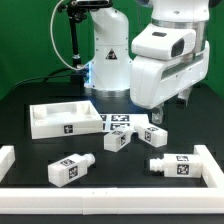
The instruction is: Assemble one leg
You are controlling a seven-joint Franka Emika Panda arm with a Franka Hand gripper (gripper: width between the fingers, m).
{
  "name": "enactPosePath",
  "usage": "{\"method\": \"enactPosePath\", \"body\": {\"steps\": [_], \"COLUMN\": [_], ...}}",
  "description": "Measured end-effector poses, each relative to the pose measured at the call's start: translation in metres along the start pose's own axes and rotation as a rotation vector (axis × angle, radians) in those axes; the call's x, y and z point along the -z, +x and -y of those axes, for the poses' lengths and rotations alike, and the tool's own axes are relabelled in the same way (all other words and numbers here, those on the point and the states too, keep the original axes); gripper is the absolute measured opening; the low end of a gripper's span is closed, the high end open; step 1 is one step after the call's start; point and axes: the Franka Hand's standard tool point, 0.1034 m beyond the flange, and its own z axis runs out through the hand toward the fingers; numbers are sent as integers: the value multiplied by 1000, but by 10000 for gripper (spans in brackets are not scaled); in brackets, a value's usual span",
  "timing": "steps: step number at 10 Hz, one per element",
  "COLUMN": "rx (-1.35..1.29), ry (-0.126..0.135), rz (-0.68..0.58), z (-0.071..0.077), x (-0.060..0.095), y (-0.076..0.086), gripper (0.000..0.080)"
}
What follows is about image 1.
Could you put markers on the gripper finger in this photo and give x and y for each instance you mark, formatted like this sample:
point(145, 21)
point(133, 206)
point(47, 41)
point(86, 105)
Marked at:
point(183, 97)
point(158, 114)

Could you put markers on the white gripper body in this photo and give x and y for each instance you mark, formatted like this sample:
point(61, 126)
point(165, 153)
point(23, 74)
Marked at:
point(167, 62)

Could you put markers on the white square tabletop part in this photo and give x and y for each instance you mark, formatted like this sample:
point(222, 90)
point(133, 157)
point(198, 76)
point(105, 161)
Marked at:
point(64, 119)

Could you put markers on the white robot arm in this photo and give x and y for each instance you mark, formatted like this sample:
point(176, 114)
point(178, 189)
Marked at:
point(111, 67)

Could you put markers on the white AprilTag marker sheet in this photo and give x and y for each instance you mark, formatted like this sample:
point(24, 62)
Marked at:
point(112, 121)

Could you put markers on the white U-shaped fence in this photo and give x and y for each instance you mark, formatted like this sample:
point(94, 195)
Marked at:
point(88, 201)

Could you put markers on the black camera stand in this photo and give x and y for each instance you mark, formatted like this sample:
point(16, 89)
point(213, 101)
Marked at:
point(77, 12)

